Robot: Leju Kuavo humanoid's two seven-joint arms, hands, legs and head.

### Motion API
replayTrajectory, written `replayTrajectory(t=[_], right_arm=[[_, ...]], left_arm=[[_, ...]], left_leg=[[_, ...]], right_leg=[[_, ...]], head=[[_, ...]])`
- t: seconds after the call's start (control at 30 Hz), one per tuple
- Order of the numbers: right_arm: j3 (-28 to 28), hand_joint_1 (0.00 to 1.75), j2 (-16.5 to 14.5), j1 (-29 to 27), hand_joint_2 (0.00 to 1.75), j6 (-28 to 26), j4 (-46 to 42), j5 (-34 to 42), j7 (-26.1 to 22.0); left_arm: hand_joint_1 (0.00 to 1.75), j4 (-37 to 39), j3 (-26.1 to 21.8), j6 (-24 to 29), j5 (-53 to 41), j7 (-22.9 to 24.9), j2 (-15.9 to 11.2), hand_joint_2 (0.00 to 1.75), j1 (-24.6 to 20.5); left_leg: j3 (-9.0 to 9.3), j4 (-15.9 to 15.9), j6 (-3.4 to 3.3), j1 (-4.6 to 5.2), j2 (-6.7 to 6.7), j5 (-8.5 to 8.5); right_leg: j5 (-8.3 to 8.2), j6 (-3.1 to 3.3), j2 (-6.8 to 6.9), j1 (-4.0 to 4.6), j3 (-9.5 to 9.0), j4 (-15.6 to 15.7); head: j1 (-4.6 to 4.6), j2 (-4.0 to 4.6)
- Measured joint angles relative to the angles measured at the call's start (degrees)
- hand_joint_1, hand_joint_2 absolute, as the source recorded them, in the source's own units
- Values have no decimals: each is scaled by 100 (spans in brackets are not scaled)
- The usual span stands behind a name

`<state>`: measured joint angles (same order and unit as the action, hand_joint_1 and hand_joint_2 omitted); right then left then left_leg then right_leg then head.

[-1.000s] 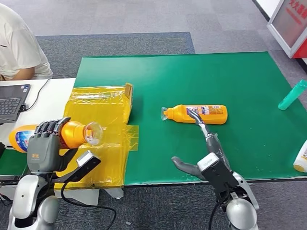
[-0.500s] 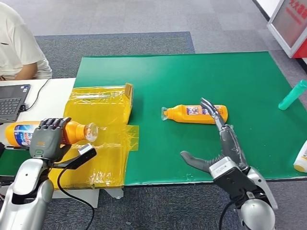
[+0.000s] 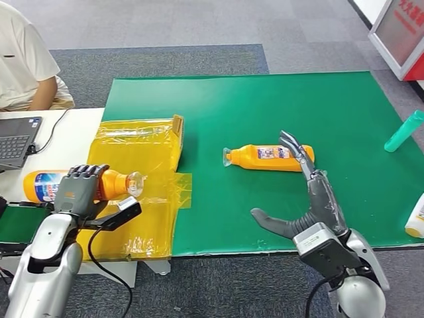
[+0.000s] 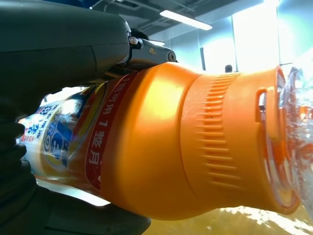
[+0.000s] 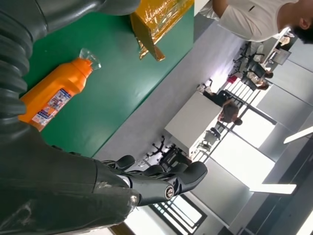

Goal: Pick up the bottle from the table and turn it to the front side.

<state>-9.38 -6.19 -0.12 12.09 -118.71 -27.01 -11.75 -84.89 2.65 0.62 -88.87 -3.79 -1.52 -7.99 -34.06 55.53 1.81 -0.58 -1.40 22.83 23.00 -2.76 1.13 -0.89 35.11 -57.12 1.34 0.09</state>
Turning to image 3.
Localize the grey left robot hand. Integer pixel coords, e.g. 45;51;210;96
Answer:
54;164;110;221

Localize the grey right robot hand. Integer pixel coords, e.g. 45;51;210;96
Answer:
250;130;349;240

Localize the orange bottle with blue label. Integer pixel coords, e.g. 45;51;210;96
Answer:
23;170;146;204
223;144;315;172

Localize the teal green bottle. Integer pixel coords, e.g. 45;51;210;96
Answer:
384;109;424;154

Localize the white and yellow bottle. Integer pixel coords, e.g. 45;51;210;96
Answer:
404;195;424;240

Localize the green belt conveyor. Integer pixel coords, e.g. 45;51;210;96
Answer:
0;197;57;256

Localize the yellow plastic wrapped box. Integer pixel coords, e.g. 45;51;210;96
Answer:
76;115;193;263

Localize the white table base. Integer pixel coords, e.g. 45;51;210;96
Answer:
78;258;171;290

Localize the grey laptop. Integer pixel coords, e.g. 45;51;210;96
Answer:
0;116;43;172

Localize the green table mat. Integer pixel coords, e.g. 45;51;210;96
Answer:
102;71;424;258

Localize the person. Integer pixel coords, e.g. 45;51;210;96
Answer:
0;0;76;112

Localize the white and red display stand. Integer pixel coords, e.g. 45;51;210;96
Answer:
368;0;424;82

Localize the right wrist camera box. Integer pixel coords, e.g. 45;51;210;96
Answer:
293;222;361;280

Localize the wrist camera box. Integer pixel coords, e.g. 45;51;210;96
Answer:
78;196;143;232
293;222;361;280

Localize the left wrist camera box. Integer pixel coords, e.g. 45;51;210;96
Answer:
78;196;143;232

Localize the black laptop cable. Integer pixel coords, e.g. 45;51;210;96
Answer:
26;109;72;156

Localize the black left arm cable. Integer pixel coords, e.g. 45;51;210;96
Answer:
87;226;134;318

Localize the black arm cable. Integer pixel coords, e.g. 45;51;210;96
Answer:
305;270;346;318
87;226;134;318

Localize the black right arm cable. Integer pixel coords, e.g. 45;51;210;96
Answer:
305;270;346;318

